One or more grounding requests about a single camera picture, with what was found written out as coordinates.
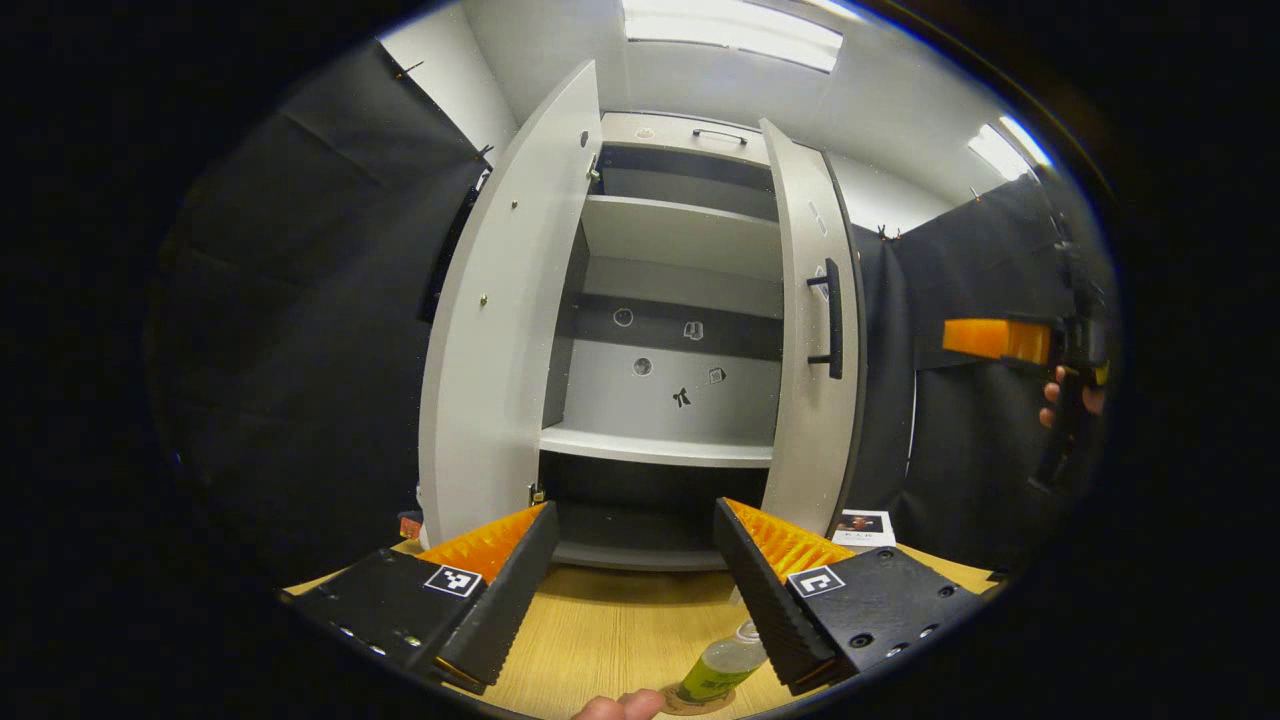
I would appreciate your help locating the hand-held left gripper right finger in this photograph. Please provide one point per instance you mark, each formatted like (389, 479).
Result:
(765, 590)

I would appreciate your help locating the white cabinet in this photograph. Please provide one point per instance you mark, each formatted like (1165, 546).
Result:
(620, 400)

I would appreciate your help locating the round brown coaster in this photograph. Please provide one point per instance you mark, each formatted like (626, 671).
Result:
(700, 708)

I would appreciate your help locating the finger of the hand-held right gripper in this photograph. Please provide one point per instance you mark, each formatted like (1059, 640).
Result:
(990, 340)

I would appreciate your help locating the small red box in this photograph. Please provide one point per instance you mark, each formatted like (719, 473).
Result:
(411, 527)

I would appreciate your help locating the white cabinet door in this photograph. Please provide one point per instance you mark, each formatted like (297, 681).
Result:
(500, 350)
(800, 450)

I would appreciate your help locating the white cabinet shelf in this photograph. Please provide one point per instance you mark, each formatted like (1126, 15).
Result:
(680, 240)
(650, 445)

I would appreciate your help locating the green label bottle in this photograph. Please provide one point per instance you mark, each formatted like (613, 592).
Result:
(720, 665)

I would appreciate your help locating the white photo card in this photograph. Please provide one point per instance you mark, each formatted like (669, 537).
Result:
(862, 525)

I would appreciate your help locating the large ceiling light panel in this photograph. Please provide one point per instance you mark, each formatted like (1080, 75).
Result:
(730, 30)

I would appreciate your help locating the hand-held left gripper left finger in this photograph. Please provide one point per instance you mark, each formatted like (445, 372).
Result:
(515, 590)

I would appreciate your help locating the small ceiling light panel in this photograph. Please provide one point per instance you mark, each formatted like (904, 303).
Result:
(1010, 148)

